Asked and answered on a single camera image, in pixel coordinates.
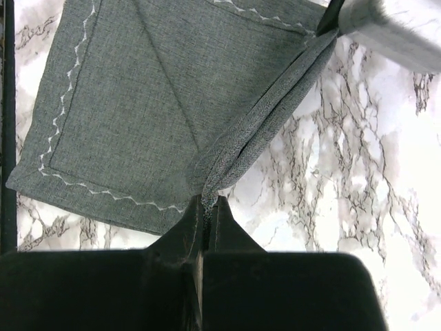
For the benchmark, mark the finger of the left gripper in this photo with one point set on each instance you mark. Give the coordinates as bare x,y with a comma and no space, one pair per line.
329,20

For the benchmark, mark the grey cloth napkin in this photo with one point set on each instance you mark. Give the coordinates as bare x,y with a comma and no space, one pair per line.
144,104

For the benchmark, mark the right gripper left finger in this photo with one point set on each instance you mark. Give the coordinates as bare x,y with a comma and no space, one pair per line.
153,288

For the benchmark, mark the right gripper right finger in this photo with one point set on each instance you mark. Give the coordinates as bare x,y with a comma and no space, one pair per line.
248,288

